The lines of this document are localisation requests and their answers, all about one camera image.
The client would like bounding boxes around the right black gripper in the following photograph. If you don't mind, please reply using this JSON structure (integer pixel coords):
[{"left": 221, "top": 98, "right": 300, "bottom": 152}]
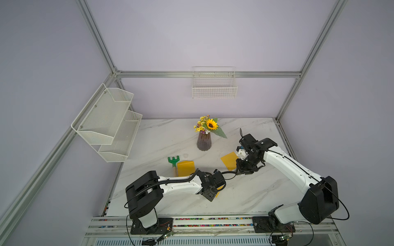
[{"left": 235, "top": 153, "right": 261, "bottom": 174}]

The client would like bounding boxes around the yellow envelope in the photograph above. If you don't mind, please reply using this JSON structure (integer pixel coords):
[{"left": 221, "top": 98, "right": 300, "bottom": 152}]
[
  {"left": 176, "top": 161, "right": 196, "bottom": 177},
  {"left": 221, "top": 152, "right": 238, "bottom": 171},
  {"left": 215, "top": 184, "right": 226, "bottom": 197}
]

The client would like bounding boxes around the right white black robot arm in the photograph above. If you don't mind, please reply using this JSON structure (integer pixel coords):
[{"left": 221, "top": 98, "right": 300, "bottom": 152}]
[{"left": 236, "top": 134, "right": 340, "bottom": 228}]

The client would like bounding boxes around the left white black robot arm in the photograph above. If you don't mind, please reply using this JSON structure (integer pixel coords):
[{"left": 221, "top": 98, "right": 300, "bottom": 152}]
[{"left": 124, "top": 169, "right": 226, "bottom": 229}]

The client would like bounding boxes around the brown ribbed vase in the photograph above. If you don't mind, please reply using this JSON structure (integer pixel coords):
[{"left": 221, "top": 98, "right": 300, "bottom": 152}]
[{"left": 197, "top": 131, "right": 212, "bottom": 151}]

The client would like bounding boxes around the sunflower bouquet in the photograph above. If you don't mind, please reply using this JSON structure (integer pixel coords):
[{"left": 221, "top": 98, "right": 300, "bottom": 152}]
[{"left": 194, "top": 115, "right": 227, "bottom": 138}]

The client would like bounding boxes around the white two-tier mesh shelf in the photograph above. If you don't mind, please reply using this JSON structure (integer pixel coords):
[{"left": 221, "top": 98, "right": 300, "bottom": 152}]
[{"left": 71, "top": 84, "right": 143, "bottom": 163}]

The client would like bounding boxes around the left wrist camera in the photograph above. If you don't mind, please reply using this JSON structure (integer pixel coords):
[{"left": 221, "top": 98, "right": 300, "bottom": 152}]
[{"left": 212, "top": 169, "right": 226, "bottom": 190}]

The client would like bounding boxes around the green toy rake wooden handle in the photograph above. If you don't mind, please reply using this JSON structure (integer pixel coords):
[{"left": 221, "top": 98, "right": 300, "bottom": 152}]
[{"left": 167, "top": 155, "right": 180, "bottom": 168}]

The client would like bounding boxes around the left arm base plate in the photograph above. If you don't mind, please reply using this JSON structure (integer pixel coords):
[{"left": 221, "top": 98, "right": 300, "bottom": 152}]
[{"left": 127, "top": 217, "right": 174, "bottom": 235}]

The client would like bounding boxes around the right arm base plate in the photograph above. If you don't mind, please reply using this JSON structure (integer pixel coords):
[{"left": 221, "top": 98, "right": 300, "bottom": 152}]
[{"left": 252, "top": 216, "right": 295, "bottom": 233}]

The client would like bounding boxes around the white wire wall basket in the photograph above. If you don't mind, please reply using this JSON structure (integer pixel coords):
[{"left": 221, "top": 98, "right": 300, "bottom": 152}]
[{"left": 192, "top": 66, "right": 238, "bottom": 99}]

